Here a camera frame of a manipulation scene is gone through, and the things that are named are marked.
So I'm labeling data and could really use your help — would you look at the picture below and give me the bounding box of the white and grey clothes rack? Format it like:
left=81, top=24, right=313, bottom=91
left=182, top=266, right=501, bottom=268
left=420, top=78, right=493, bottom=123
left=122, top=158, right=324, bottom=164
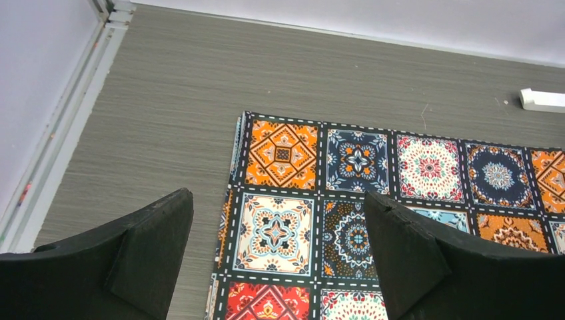
left=520, top=88, right=565, bottom=113

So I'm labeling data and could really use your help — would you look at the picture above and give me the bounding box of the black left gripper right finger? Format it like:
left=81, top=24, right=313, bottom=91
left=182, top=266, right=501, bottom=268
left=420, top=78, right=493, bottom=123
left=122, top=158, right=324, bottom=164
left=364, top=192, right=564, bottom=319

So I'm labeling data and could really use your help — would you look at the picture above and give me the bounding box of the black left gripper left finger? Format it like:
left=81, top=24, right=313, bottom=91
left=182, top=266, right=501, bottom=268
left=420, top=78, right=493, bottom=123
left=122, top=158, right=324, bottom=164
left=1, top=188, right=194, bottom=319

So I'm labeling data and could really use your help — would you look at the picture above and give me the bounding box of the colourful patterned placemat cloth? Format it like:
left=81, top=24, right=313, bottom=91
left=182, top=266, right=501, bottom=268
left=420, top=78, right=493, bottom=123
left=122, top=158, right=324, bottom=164
left=205, top=111, right=564, bottom=319

